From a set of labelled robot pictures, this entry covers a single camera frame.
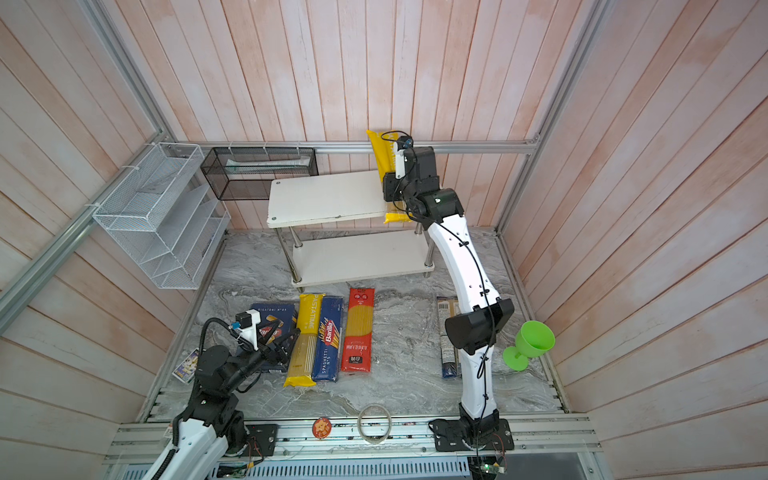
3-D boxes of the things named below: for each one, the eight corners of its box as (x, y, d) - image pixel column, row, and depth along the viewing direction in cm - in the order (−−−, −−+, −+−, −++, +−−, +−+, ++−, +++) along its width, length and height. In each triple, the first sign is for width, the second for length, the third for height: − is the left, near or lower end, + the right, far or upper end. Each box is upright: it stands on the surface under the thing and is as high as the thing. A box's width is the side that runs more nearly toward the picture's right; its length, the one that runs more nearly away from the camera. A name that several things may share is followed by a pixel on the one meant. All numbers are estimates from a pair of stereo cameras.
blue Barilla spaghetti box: (313, 382, 85) (311, 377, 81) (324, 302, 101) (322, 296, 98) (338, 382, 85) (337, 377, 81) (345, 302, 101) (344, 296, 98)
